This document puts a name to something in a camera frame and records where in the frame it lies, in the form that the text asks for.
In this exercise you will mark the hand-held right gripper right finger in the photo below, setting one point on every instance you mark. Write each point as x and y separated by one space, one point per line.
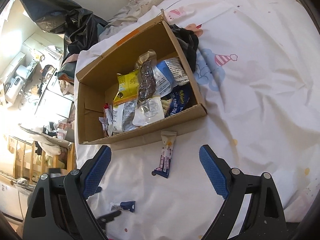
213 170

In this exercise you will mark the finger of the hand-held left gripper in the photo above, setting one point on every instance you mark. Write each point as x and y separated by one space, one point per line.
110 217

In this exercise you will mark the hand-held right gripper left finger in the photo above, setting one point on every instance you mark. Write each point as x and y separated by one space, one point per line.
97 170

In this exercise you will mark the small white blue sachet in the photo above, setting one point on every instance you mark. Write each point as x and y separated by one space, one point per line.
122 206

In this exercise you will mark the purple white snack bar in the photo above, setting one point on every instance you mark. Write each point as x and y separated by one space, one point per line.
166 158

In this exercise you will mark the silver red snack bar packet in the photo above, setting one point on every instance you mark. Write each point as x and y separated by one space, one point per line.
108 120

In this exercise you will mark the grey silver snack bag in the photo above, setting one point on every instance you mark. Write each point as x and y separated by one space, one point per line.
122 118

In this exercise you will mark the brown cardboard box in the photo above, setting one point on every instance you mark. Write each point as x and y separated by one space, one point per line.
95 97

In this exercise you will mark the white translucent snack packet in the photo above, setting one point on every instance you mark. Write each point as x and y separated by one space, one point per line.
150 112

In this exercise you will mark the dark blue snack packet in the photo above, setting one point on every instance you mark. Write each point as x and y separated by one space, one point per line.
178 100

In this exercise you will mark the yellow snack packet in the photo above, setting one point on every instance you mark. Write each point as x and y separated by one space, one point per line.
127 85

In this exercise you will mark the brown jerky snack packet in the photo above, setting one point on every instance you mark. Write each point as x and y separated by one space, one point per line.
147 80

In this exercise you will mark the blue white snack bag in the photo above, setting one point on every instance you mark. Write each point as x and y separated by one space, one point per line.
165 77

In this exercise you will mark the heap of light laundry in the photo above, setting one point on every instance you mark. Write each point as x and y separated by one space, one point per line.
50 137

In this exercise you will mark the wooden rack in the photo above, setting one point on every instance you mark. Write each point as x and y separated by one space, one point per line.
25 155

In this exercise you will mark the white cabinet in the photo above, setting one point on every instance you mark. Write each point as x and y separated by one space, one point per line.
53 103

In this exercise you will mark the white printed bed sheet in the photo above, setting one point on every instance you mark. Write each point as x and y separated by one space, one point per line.
250 92

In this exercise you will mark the pile of clothes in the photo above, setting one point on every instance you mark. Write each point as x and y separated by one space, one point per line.
66 72

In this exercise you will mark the dark grey cloth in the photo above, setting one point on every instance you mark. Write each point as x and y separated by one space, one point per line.
187 42

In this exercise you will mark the black plastic bag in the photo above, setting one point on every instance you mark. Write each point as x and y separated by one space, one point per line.
75 25

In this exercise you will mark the floral grey quilt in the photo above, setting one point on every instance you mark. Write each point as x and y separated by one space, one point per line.
140 7

